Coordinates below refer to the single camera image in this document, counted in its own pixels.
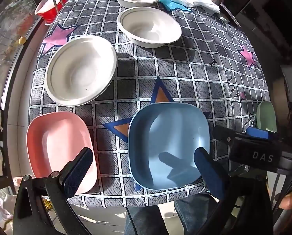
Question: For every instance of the person's left leg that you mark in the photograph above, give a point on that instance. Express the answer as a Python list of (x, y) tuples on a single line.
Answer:
[(141, 221)]

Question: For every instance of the pink square plate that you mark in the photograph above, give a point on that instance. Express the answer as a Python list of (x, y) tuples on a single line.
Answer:
[(55, 142)]

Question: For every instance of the red plastic basin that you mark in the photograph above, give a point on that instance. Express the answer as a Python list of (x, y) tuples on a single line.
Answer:
[(47, 14)]

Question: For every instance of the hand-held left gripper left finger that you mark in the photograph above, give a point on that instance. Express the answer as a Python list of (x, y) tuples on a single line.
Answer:
[(79, 171)]

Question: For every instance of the person's right hand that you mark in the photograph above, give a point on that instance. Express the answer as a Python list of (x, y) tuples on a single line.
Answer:
[(290, 199)]

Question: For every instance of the white cloth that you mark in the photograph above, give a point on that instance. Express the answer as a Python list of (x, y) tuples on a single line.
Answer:
[(195, 0)]

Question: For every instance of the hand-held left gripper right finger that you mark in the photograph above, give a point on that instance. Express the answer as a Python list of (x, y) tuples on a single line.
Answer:
[(208, 171)]

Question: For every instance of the person's leg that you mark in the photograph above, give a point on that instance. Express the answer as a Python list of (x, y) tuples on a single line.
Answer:
[(195, 213), (141, 221)]

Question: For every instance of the yellow knob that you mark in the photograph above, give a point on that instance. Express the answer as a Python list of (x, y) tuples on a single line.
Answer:
[(22, 40)]

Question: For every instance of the blue square plate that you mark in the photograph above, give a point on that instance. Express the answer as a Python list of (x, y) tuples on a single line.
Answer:
[(165, 137)]

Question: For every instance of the grey checked star tablecloth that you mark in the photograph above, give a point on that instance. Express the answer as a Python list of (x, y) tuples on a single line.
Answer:
[(197, 73)]

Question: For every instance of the person's right leg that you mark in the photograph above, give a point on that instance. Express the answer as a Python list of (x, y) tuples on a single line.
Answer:
[(195, 213)]

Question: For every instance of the green square plate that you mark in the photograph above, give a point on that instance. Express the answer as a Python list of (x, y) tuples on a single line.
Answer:
[(266, 115)]

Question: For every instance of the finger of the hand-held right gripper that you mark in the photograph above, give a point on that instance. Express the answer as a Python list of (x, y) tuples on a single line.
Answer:
[(223, 134), (257, 132)]

